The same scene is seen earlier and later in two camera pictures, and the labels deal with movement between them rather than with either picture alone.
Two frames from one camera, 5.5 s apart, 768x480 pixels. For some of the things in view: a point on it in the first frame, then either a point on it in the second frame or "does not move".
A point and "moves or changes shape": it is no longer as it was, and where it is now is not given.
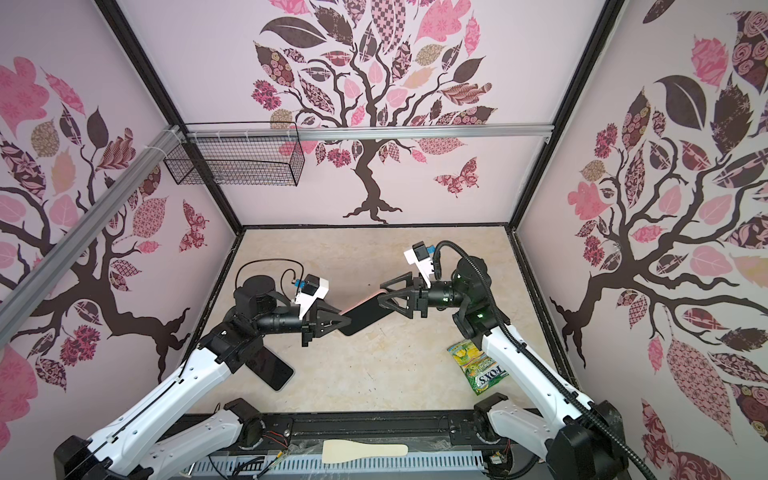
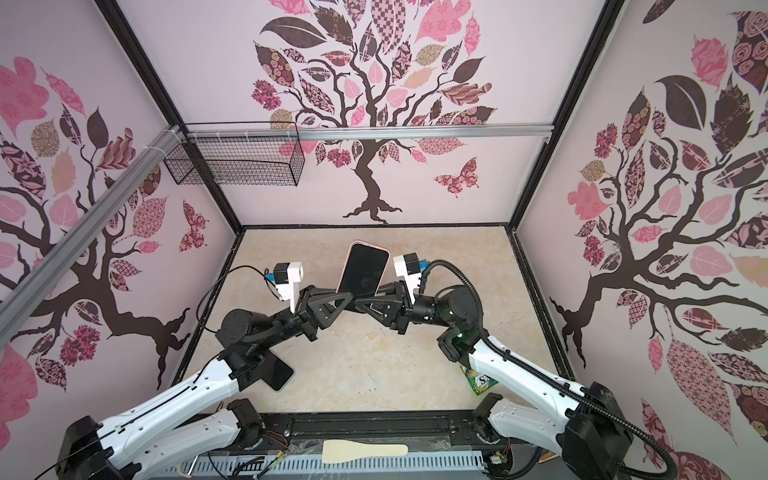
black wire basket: [248, 152] does not move
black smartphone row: [363, 316] -> [363, 270]
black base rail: [458, 430] does not move
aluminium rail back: [368, 131] does not move
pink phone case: [381, 292] moves or changes shape
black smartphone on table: [270, 368] does not move
